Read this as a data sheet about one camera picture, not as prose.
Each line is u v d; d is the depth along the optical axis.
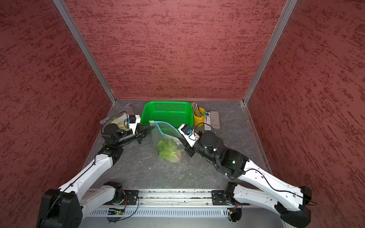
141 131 0.67
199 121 0.98
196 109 0.96
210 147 0.44
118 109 1.14
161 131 0.66
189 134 0.49
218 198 0.74
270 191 0.41
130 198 0.74
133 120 0.63
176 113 1.13
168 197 0.76
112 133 0.58
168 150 0.77
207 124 1.05
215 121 1.05
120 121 0.98
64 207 0.39
